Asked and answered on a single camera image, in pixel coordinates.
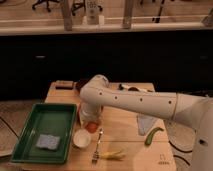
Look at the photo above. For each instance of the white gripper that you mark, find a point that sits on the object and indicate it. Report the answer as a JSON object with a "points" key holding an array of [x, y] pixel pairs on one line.
{"points": [[90, 113]]}

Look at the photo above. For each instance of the red apple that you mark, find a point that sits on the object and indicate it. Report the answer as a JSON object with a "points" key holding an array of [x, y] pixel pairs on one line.
{"points": [[91, 127]]}

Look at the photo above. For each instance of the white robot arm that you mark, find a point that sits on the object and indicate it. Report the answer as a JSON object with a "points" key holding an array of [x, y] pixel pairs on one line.
{"points": [[193, 111]]}

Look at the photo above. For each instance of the metal cup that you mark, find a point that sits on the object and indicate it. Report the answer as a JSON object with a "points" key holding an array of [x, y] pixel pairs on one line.
{"points": [[133, 89]]}

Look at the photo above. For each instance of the dark brown bowl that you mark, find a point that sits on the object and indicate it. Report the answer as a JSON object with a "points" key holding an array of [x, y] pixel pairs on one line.
{"points": [[80, 84]]}

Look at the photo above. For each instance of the black brown eraser block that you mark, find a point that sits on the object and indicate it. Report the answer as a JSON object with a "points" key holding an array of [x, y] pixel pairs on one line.
{"points": [[64, 84]]}

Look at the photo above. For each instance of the silver fork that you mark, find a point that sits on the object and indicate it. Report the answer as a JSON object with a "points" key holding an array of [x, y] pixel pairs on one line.
{"points": [[96, 152]]}

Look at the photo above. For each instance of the green plastic tray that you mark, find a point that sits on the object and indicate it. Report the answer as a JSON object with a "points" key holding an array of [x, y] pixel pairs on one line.
{"points": [[45, 120]]}

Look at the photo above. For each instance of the yellow banana toy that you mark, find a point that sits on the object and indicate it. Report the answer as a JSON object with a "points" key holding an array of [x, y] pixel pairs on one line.
{"points": [[115, 155]]}

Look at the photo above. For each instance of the blue sponge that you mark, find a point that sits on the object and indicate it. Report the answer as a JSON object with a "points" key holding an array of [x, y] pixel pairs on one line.
{"points": [[49, 142]]}

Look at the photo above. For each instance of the blue folded cloth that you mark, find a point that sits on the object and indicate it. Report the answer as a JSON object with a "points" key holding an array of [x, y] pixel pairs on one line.
{"points": [[145, 123]]}

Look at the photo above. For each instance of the green chili pepper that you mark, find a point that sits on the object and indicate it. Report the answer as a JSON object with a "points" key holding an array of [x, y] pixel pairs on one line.
{"points": [[149, 138]]}

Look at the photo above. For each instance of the office chair base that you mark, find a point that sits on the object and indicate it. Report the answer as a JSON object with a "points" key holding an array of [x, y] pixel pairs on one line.
{"points": [[47, 4]]}

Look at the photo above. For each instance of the black white handled tool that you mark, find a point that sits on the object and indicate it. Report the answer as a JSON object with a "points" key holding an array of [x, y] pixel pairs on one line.
{"points": [[126, 87]]}

